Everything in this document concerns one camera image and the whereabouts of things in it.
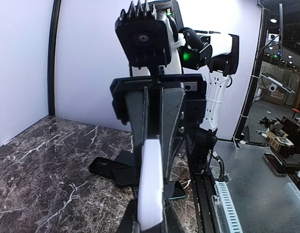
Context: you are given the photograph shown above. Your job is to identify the flat black phone case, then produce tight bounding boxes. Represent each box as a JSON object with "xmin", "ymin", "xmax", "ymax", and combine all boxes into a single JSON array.
[{"xmin": 115, "ymin": 150, "xmax": 135, "ymax": 167}]

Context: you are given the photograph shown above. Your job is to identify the black front rail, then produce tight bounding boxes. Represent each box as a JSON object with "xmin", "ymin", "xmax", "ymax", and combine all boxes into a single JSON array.
[{"xmin": 185, "ymin": 135, "xmax": 219, "ymax": 233}]

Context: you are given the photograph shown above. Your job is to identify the lilac phone case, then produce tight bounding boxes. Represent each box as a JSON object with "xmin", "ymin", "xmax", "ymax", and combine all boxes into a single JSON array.
[{"xmin": 137, "ymin": 139, "xmax": 164, "ymax": 232}]

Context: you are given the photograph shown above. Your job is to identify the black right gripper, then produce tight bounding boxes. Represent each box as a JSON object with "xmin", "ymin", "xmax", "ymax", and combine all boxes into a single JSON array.
[{"xmin": 110, "ymin": 74, "xmax": 207, "ymax": 182}]

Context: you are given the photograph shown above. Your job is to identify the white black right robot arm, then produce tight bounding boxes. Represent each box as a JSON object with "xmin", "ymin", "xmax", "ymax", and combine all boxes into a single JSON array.
[{"xmin": 110, "ymin": 28, "xmax": 239, "ymax": 185}]

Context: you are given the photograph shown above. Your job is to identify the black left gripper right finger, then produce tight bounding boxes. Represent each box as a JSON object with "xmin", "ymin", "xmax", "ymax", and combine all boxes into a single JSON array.
[{"xmin": 161, "ymin": 199, "xmax": 198, "ymax": 233}]

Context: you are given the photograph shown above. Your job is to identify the black left corner post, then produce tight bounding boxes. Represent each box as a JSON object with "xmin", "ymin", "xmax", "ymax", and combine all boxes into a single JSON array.
[{"xmin": 47, "ymin": 0, "xmax": 62, "ymax": 117}]

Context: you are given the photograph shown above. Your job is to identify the black corner post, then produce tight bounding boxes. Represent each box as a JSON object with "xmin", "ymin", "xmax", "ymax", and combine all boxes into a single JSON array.
[
  {"xmin": 233, "ymin": 7, "xmax": 268, "ymax": 141},
  {"xmin": 47, "ymin": 0, "xmax": 62, "ymax": 117}
]

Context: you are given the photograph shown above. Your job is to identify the phone with green edge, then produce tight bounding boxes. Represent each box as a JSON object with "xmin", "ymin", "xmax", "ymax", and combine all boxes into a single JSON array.
[{"xmin": 164, "ymin": 181, "xmax": 186, "ymax": 200}]

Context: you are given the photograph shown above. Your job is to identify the black right corner post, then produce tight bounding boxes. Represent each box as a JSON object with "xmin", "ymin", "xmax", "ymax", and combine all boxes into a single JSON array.
[{"xmin": 233, "ymin": 7, "xmax": 268, "ymax": 141}]

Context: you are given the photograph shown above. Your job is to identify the white slotted cable duct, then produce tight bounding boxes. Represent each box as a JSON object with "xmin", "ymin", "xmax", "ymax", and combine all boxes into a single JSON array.
[{"xmin": 212, "ymin": 181, "xmax": 243, "ymax": 233}]

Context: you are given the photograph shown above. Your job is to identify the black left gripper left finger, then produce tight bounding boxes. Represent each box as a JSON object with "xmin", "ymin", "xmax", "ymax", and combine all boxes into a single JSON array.
[{"xmin": 117, "ymin": 196, "xmax": 141, "ymax": 233}]

